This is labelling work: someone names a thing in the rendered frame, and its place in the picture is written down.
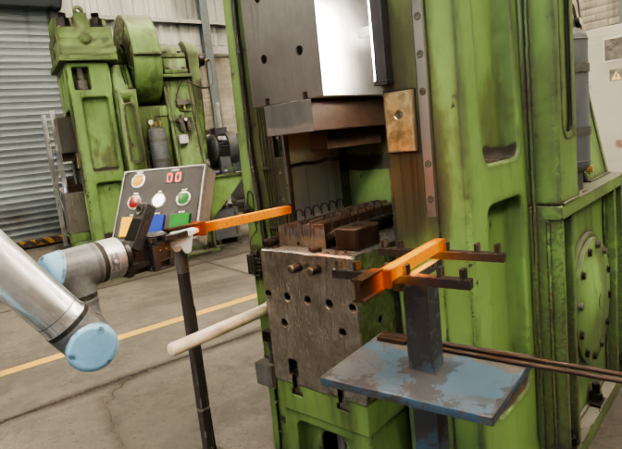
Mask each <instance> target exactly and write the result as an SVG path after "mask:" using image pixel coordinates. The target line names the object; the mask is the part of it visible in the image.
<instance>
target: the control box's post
mask: <svg viewBox="0 0 622 449"><path fill-rule="evenodd" d="M174 257H175V258H174V259H175V266H176V272H177V275H178V282H179V288H180V300H181V306H182V313H183V319H184V326H185V332H186V336H188V335H190V334H193V333H195V332H198V329H197V323H196V316H195V310H194V303H193V291H192V285H191V278H190V269H189V262H188V256H187V254H185V253H184V252H183V251H182V249H181V250H180V251H179V252H177V253H176V252H174ZM188 351H189V358H190V364H191V371H192V376H193V388H194V395H195V402H196V407H197V408H199V409H204V408H206V407H208V401H207V394H206V387H205V375H204V369H203V362H202V356H201V349H200V345H198V346H196V347H194V348H192V349H190V350H188ZM197 414H198V419H199V427H200V433H201V440H202V446H203V448H205V449H209V448H210V447H211V446H212V447H213V448H214V449H215V446H214V440H213V434H212V427H211V420H210V414H209V408H208V409H207V410H206V411H204V412H201V413H200V412H198V411H197Z"/></svg>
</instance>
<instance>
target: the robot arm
mask: <svg viewBox="0 0 622 449"><path fill-rule="evenodd" d="M155 212H156V207H155V206H153V205H151V204H149V203H138V204H137V206H136V209H135V211H134V214H133V217H132V220H131V224H130V226H129V229H128V231H127V234H126V237H125V240H118V239H116V238H113V237H112V238H108V239H104V240H101V241H97V242H93V243H87V244H84V245H79V246H75V247H71V248H68V249H64V250H56V251H54V252H53V253H50V254H46V255H44V256H41V257H40V259H39V260H38V262H36V261H35V260H34V259H33V258H32V257H31V256H29V255H28V254H27V253H26V252H25V251H24V250H23V249H22V248H20V247H19V246H18V245H17V244H16V243H15V242H14V241H12V240H11V239H10V238H9V237H8V236H7V235H6V234H5V233H4V232H2V231H1V230H0V301H1V302H3V303H4V304H5V305H6V306H8V307H9V308H10V309H11V310H12V311H14V312H15V313H16V314H17V315H18V316H20V317H21V318H22V319H23V320H25V321H26V322H27V323H28V324H29V325H31V326H32V327H33V328H34V329H35V330H37V331H38V332H39V333H40V334H42V335H43V337H44V338H45V339H46V340H47V341H48V342H49V343H50V344H52V345H53V346H54V347H55V348H56V349H57V350H58V351H59V352H60V353H62V354H63V355H64V356H65V357H66V359H67V361H68V363H69V364H70V365H71V366H72V367H74V368H75V369H77V370H79V371H82V372H95V371H97V370H100V369H102V368H105V367H106V366H107V365H108V364H110V363H111V361H112V360H113V359H114V358H115V356H116V354H117V352H118V336H117V333H116V331H115V330H114V329H113V328H112V327H111V326H109V324H108V323H107V322H106V320H105V319H104V317H103V316H102V312H101V307H100V303H99V298H98V293H97V288H96V284H100V283H103V282H106V281H110V280H113V279H116V278H119V277H126V278H128V279H129V278H132V277H134V275H135V274H138V273H142V272H145V271H154V272H157V271H160V270H163V269H166V268H171V267H174V266H175V263H174V258H175V257H174V252H176V253H177V252H179V251H180V250H181V249H182V251H183V252H184V253H185V254H189V253H190V252H191V251H192V243H193V235H194V234H195V233H197V232H198V231H199V230H198V229H196V228H194V227H191V228H188V229H183V230H180V231H172V232H171V233H166V232H163V231H154V232H148V230H149V228H150V225H151V222H152V219H153V216H154V213H155ZM170 246H171V247H172V249H173V250H171V247H170ZM150 266H151V267H150ZM164 267H165V268H164ZM151 268H152V269H151Z"/></svg>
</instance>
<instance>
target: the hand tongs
mask: <svg viewBox="0 0 622 449"><path fill-rule="evenodd" d="M377 341H382V342H386V343H396V344H401V345H407V339H406V334H401V333H395V332H389V331H384V332H383V333H382V334H380V335H378V336H377ZM448 347H451V348H448ZM454 348H456V349H454ZM458 349H462V350H458ZM464 350H467V351H464ZM442 351H443V352H447V353H453V354H458V355H467V356H473V357H477V358H483V359H488V360H493V361H498V362H504V363H508V364H514V365H519V366H524V367H529V368H538V369H544V370H549V371H554V372H559V373H565V374H570V375H575V376H580V377H585V378H591V379H596V380H605V381H611V382H615V383H621V384H622V378H618V377H622V371H617V370H612V369H606V368H596V367H590V366H584V365H579V364H573V363H567V362H562V361H556V360H551V359H545V358H539V357H534V356H528V355H518V354H512V353H506V352H501V351H495V350H490V349H484V348H478V347H473V346H467V345H462V344H456V343H445V342H442ZM469 351H473V352H469ZM474 352H477V353H474ZM480 353H483V354H480ZM485 354H488V355H485ZM496 355H499V356H496ZM501 356H504V357H501ZM507 357H510V358H507ZM511 358H515V359H511ZM517 359H521V360H517ZM522 360H527V361H531V362H527V361H522ZM532 362H537V363H532ZM538 363H542V364H538ZM543 364H548V365H552V366H548V365H543ZM554 366H558V367H554ZM559 367H564V368H559ZM569 368H573V369H569ZM575 369H579V370H575ZM581 370H585V371H590V372H585V371H581ZM591 372H596V373H601V374H606V375H612V376H617V377H612V376H606V375H601V374H596V373H591Z"/></svg>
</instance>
